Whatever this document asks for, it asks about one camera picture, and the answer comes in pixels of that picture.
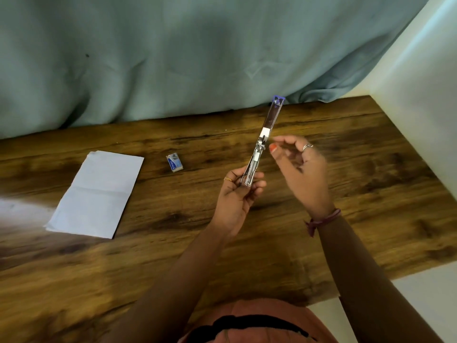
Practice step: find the person's left thumb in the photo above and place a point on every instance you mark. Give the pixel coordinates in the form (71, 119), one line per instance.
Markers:
(235, 176)

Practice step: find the teal fabric curtain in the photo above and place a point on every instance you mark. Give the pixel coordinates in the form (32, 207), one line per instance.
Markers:
(178, 57)

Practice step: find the metal stapler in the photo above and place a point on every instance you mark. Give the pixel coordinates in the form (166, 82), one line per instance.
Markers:
(271, 116)

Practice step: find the person's left forearm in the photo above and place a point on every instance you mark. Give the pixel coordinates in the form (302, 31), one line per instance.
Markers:
(171, 292)

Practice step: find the person's right thumb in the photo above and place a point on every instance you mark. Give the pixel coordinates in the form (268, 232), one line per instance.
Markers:
(277, 154)

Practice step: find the person's right forearm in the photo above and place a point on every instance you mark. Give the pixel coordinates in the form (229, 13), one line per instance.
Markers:
(367, 278)

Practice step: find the salmon pink garment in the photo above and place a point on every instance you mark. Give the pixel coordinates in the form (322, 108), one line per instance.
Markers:
(271, 310)

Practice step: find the white paper sheets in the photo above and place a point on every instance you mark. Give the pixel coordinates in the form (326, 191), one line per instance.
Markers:
(98, 196)

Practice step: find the person's right hand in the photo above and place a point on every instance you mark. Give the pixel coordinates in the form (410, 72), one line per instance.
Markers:
(307, 185)

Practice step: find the person's left hand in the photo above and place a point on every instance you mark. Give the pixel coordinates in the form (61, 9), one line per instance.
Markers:
(228, 207)

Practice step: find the small staple box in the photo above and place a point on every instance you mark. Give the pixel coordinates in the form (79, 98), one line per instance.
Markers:
(174, 162)

